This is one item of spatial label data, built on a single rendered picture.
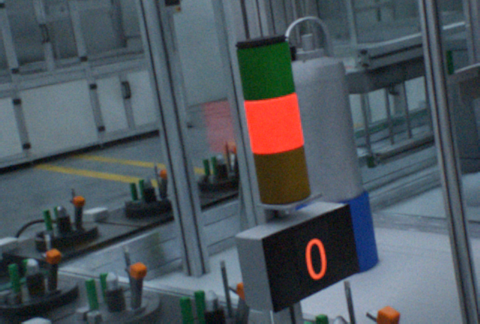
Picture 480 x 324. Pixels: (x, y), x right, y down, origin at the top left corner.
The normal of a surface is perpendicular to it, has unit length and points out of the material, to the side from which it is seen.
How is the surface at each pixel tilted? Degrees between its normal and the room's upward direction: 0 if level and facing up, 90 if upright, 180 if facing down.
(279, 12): 90
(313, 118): 90
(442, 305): 0
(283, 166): 90
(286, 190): 90
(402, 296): 0
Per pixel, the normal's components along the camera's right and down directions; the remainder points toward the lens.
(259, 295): -0.72, 0.22
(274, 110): 0.07, 0.15
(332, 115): 0.40, 0.08
